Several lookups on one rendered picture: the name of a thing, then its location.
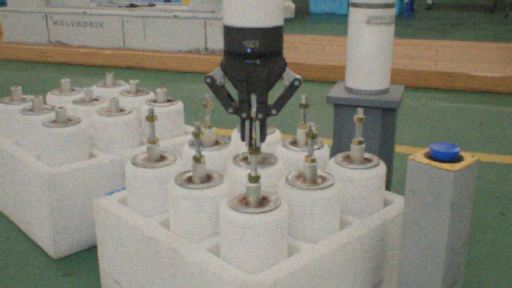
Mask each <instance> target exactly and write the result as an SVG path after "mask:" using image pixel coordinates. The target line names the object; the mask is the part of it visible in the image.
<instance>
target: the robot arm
mask: <svg viewBox="0 0 512 288"><path fill-rule="evenodd" d="M395 13H396V0H349V9H348V42H347V56H346V71H345V91H347V92H348V93H351V94H359V95H383V94H388V93H389V92H390V75H391V66H392V56H393V35H394V24H395ZM294 14H295V5H294V4H293V3H292V2H291V1H284V0H223V59H222V60H221V62H220V68H218V69H216V70H215V71H214V72H210V73H209V74H208V75H207V76H206V77H205V79H204V82H205V83H206V85H207V86H208V87H209V89H210V90H211V91H212V93H213V94H214V96H215V97H216V99H217V100H218V101H219V102H220V104H221V105H222V106H223V108H224V109H225V110H226V111H227V113H228V114H235V115H237V116H238V117H239V118H240V140H241V142H245V147H251V138H252V132H253V116H251V111H252V110H251V93H255V94H256V119H255V121H254V134H255V147H256V148H261V145H262V143H265V140H266V138H267V118H268V117H271V116H276V115H278V114H279V112H280V111H281V110H282V108H283V107H284V106H285V105H286V104H287V102H288V101H289V100H290V98H291V97H293V94H295V93H296V90H298V89H299V88H300V86H301V84H302V82H303V76H301V75H300V74H297V75H296V74H295V73H293V72H292V71H291V70H290V69H288V68H287V62H286V59H285V58H284V55H283V33H284V18H290V17H294ZM223 75H225V76H227V79H228V80H229V81H230V83H231V84H232V85H233V87H234V88H235V90H237V94H238V102H239V104H238V103H237V101H236V100H235V99H234V97H233V96H232V94H230V91H229V90H227V87H225V85H224V83H225V78H224V76H223ZM282 75H283V76H284V81H283V83H282V85H283V87H285V89H284V90H283V91H282V93H281V94H280V95H279V97H278V98H277V99H276V100H275V102H274V103H273V104H270V105H268V92H269V91H270V90H272V88H273V87H274V86H275V84H276V83H277V82H278V81H279V79H280V78H281V77H282Z"/></svg>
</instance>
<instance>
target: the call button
mask: <svg viewBox="0 0 512 288"><path fill-rule="evenodd" d="M429 152H430V153H431V156H432V157H434V158H435V159H438V160H455V159H456V156H459V154H460V148H459V146H457V145H455V144H453V143H449V142H434V143H432V144H431V145H430V146H429Z"/></svg>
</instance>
